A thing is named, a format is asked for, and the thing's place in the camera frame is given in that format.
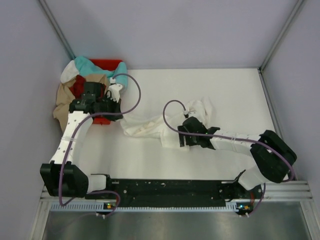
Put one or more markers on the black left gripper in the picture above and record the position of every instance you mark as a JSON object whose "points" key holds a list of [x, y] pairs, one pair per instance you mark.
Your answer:
{"points": [[116, 105]]}

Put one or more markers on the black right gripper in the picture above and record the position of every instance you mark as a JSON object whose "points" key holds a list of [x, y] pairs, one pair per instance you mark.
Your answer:
{"points": [[188, 142]]}

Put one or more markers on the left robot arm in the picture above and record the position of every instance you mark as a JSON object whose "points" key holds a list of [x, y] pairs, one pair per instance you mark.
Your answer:
{"points": [[62, 176]]}

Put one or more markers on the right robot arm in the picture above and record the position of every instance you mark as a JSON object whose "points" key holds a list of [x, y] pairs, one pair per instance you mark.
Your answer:
{"points": [[273, 158]]}

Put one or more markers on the dark red t shirt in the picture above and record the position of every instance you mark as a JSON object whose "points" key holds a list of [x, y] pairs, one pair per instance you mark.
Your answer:
{"points": [[77, 87]]}

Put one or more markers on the beige t shirt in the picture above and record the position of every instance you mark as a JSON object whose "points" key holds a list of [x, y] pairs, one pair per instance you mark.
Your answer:
{"points": [[64, 97]]}

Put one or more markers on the teal t shirt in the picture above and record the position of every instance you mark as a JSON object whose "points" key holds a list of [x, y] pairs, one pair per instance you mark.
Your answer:
{"points": [[87, 67]]}

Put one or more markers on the red plastic bin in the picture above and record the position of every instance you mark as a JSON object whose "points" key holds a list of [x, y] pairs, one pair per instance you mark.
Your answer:
{"points": [[110, 65]]}

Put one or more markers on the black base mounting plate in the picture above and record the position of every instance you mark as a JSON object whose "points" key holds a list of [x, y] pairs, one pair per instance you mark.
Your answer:
{"points": [[164, 202]]}

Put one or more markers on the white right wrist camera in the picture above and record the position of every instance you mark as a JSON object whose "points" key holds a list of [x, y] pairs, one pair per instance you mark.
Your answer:
{"points": [[190, 113]]}

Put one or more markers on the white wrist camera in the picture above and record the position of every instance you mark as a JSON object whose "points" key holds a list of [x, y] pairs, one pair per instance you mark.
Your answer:
{"points": [[190, 113], [114, 90]]}

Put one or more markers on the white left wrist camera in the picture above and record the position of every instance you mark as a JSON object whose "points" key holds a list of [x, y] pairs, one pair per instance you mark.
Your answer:
{"points": [[114, 90]]}

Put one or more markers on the right corner aluminium post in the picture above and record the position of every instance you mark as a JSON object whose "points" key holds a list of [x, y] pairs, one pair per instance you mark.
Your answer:
{"points": [[294, 13]]}

